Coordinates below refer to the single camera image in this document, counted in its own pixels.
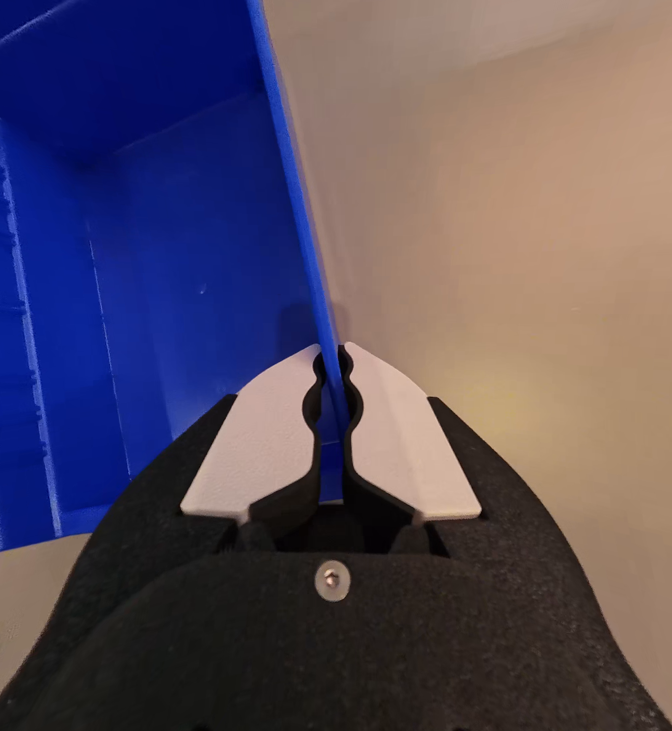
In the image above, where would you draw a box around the blue plastic bin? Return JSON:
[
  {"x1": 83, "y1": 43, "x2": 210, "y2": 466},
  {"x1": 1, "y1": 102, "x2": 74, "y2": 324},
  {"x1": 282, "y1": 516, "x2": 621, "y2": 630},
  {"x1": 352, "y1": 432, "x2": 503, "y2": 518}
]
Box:
[{"x1": 0, "y1": 0, "x2": 353, "y2": 557}]

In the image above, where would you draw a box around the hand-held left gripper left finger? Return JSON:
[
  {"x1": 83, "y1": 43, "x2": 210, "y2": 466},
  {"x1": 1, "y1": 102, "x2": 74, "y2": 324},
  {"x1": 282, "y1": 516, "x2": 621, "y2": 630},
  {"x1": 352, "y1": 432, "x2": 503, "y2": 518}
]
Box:
[{"x1": 181, "y1": 343, "x2": 322, "y2": 523}]

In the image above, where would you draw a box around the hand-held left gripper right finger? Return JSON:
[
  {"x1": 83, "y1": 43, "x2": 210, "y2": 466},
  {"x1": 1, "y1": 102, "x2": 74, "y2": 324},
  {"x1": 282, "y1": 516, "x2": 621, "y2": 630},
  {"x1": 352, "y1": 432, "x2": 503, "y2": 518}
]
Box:
[{"x1": 341, "y1": 342, "x2": 483, "y2": 525}]

